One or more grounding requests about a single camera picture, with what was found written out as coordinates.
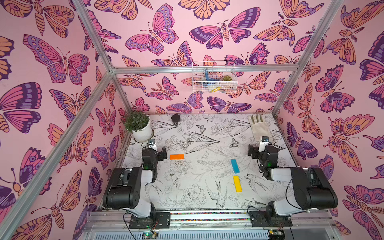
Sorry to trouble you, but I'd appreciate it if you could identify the orange building block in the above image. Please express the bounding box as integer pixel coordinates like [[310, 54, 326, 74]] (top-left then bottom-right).
[[170, 154, 185, 160]]

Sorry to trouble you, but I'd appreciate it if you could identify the teal building block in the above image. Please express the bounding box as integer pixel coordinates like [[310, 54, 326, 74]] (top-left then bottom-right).
[[231, 159, 240, 174]]

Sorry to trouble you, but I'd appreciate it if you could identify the yellow building block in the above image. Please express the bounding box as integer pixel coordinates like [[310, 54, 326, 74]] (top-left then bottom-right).
[[233, 176, 243, 193]]

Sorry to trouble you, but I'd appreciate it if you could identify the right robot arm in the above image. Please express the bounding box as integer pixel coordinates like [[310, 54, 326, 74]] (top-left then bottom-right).
[[247, 144, 339, 218]]

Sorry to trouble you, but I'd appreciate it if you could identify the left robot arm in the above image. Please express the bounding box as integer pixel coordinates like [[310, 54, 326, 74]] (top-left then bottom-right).
[[103, 147, 168, 220]]

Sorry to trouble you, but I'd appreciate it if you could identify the white work glove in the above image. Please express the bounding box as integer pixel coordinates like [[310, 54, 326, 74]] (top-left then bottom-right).
[[248, 114, 272, 142]]

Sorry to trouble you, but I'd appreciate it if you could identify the potted green plant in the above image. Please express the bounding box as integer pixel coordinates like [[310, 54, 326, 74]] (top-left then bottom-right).
[[123, 111, 154, 143]]

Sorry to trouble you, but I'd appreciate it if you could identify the small dark jar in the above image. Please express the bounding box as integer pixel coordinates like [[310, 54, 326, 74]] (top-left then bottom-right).
[[171, 114, 181, 126]]

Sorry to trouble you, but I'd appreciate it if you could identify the yellow item in basket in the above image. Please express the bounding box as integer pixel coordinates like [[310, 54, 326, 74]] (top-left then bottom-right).
[[210, 87, 221, 93]]

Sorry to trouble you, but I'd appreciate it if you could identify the small green plant in basket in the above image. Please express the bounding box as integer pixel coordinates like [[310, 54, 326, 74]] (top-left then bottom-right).
[[222, 76, 232, 82]]

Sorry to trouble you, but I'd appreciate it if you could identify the blue toy in basket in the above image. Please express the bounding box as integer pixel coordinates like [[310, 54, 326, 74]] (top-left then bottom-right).
[[202, 69, 220, 87]]

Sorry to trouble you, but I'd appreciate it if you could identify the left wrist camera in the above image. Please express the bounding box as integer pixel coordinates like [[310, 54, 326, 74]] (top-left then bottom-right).
[[148, 139, 158, 151]]

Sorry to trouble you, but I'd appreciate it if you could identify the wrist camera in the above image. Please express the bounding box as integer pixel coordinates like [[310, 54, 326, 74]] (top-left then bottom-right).
[[148, 139, 158, 151], [259, 136, 270, 152]]

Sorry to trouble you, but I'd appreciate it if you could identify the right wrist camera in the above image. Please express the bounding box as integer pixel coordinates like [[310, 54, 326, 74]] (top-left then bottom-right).
[[259, 136, 270, 152]]

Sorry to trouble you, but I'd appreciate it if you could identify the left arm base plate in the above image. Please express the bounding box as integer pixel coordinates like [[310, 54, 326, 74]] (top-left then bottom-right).
[[129, 212, 171, 229]]

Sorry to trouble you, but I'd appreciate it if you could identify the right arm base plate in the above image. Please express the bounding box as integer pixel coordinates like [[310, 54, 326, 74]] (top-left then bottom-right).
[[248, 211, 293, 228]]

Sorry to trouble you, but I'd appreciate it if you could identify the white wire basket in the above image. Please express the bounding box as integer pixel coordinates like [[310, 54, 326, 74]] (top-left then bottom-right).
[[190, 65, 238, 95]]

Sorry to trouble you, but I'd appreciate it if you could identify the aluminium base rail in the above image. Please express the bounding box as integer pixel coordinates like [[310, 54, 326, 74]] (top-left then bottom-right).
[[80, 208, 342, 240]]

